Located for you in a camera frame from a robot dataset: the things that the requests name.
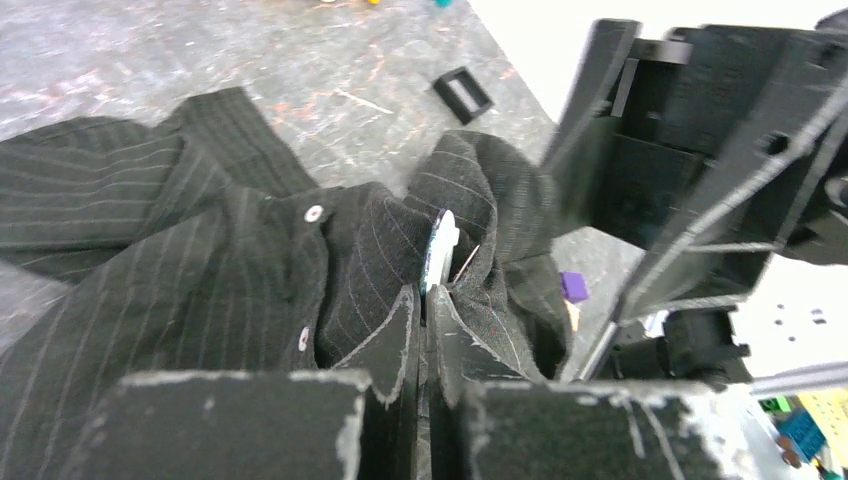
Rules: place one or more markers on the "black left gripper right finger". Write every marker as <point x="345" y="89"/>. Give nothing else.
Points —
<point x="487" y="421"/>

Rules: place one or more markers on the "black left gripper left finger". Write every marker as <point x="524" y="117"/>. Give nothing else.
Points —
<point x="356" y="420"/>

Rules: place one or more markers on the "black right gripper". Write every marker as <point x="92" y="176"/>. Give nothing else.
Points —
<point x="712" y="150"/>

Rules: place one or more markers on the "blue round brooch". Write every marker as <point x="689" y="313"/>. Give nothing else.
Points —
<point x="443" y="239"/>

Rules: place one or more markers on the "dark grey pinstriped shirt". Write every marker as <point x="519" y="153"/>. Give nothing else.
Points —
<point x="202" y="243"/>

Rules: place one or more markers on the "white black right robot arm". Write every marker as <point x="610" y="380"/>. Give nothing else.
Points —
<point x="712" y="150"/>

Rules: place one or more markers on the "wooden letter cube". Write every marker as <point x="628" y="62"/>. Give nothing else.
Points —
<point x="573" y="314"/>

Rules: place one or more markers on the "purple toy brick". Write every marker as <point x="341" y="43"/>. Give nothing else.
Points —
<point x="574" y="287"/>

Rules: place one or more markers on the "black square frame far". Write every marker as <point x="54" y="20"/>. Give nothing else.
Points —
<point x="463" y="95"/>

